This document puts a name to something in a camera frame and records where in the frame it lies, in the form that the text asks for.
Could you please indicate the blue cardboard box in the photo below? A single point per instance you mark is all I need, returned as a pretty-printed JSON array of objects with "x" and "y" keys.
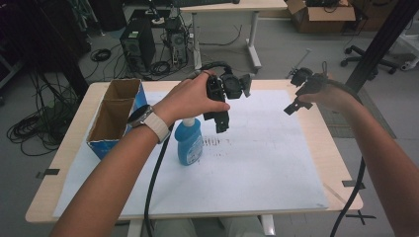
[{"x": 113, "y": 117}]

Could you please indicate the brown cardboard box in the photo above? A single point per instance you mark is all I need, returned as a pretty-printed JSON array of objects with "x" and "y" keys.
[{"x": 324, "y": 16}]

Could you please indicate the white-legged wooden desk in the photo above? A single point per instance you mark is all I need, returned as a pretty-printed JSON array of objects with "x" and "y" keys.
[{"x": 230, "y": 6}]

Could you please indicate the white table leg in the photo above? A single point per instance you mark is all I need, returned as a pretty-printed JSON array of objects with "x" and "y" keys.
[
  {"x": 267, "y": 225},
  {"x": 134, "y": 228}
]

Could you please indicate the black office chair base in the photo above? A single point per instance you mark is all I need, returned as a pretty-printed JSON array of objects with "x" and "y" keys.
[{"x": 369, "y": 59}]

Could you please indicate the open computer case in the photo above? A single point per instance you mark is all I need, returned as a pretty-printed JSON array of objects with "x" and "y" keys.
[{"x": 177, "y": 41}]

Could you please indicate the black tape cross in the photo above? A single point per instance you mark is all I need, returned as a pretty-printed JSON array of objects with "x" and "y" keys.
[{"x": 360, "y": 217}]

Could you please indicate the black tape strip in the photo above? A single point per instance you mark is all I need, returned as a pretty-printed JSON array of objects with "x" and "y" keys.
[
  {"x": 49, "y": 172},
  {"x": 352, "y": 184}
]

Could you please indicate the person's right hand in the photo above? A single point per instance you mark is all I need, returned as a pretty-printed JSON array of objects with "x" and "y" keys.
[{"x": 329, "y": 97}]

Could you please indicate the person's left hand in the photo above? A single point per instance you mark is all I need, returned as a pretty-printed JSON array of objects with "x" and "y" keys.
[{"x": 187, "y": 98}]

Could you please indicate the white paper sheet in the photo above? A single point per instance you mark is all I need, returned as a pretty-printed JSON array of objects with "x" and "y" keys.
[{"x": 257, "y": 164}]

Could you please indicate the wristwatch with beige band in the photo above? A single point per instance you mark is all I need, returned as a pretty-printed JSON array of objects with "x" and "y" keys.
[{"x": 154, "y": 124}]

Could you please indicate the black metal post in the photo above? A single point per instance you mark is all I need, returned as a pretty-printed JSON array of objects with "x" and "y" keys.
[{"x": 378, "y": 46}]

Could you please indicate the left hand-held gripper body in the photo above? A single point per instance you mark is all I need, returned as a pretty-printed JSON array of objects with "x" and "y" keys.
[{"x": 230, "y": 86}]

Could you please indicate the dark curtain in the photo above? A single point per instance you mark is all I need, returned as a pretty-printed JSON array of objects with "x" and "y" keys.
[{"x": 36, "y": 36}]

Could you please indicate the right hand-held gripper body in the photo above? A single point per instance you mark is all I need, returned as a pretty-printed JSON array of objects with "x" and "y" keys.
[{"x": 309, "y": 84}]

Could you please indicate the black computer tower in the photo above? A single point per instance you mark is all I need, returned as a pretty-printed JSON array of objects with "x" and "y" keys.
[{"x": 136, "y": 42}]

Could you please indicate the blue bottle with white cap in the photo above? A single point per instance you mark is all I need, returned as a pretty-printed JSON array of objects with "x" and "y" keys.
[{"x": 189, "y": 143}]

